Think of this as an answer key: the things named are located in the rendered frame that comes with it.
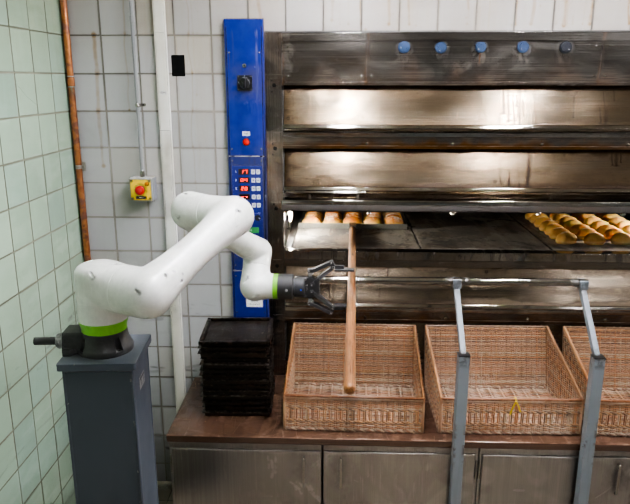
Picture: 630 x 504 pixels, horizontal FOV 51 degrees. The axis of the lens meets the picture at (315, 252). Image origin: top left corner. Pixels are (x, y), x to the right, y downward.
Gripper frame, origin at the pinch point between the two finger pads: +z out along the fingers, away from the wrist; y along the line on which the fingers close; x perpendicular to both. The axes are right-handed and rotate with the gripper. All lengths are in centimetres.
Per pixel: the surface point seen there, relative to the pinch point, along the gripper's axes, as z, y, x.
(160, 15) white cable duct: -79, -97, -52
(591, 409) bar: 88, 44, 3
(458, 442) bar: 41, 58, 4
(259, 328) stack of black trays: -38, 29, -32
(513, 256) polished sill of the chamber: 71, 2, -56
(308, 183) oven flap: -19, -29, -53
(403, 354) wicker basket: 24, 46, -48
